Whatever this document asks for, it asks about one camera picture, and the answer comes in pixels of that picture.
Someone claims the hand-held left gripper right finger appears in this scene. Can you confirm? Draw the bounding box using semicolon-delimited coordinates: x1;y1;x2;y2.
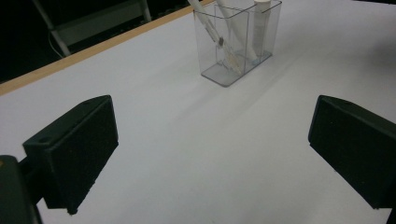
307;94;396;210

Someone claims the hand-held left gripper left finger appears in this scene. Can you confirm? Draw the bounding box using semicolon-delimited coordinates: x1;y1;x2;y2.
18;94;120;216

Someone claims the clear plastic pen holder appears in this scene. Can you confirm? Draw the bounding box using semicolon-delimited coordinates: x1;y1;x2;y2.
192;0;283;88

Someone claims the short white tube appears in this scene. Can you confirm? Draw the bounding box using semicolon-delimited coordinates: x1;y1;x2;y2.
251;0;273;59

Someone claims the long white pen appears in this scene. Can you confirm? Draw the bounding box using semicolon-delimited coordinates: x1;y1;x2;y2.
216;0;260;63

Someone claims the clear pen with white cap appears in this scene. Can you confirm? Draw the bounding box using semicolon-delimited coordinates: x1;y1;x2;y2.
187;0;244;77

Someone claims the wooden table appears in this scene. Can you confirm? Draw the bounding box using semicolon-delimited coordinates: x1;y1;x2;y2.
0;0;216;97

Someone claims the white table board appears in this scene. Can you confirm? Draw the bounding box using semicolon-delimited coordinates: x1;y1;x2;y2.
0;0;396;224

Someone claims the white metal stand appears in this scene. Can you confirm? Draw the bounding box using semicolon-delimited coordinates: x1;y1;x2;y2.
31;0;153;59

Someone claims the white cable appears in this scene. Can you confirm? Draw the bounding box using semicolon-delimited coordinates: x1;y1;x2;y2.
47;31;64;59

